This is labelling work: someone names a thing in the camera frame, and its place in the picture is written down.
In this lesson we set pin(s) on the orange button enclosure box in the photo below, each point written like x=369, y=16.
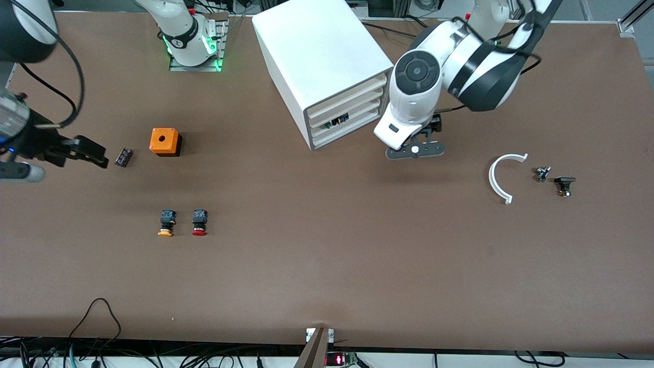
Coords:
x=163, y=140

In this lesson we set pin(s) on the white plastic drawer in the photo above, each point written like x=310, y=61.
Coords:
x=357, y=127
x=365, y=110
x=365, y=88
x=365, y=99

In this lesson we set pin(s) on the aluminium frame profile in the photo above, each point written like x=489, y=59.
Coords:
x=631, y=20

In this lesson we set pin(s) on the device with red display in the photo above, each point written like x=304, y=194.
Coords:
x=340, y=359

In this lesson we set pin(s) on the metal bracket with screws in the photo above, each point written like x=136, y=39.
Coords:
x=332, y=335

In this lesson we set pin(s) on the red push button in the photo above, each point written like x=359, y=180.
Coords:
x=200, y=220

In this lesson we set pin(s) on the white curved plastic arc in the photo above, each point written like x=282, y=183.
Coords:
x=491, y=178

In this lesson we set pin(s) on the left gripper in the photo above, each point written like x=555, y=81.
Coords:
x=436, y=123

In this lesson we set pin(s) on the white drawer cabinet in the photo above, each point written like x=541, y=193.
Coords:
x=317, y=46

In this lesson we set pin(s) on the small black switch part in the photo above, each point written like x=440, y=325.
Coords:
x=564, y=181

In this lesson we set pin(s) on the aluminium right arm base plate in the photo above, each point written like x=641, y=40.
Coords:
x=196, y=68

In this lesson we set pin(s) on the small black contact block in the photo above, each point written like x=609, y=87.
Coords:
x=123, y=157

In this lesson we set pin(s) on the small silver metal part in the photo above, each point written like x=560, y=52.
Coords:
x=542, y=174

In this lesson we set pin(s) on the yellow push button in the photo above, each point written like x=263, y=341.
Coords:
x=167, y=220

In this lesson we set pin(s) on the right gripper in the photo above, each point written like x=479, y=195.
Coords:
x=42, y=143

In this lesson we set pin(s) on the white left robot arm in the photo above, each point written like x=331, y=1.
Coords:
x=480, y=66

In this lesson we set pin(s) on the black green electronic part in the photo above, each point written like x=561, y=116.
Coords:
x=340, y=121

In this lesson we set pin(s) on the brown camera support post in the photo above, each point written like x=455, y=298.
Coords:
x=312, y=352

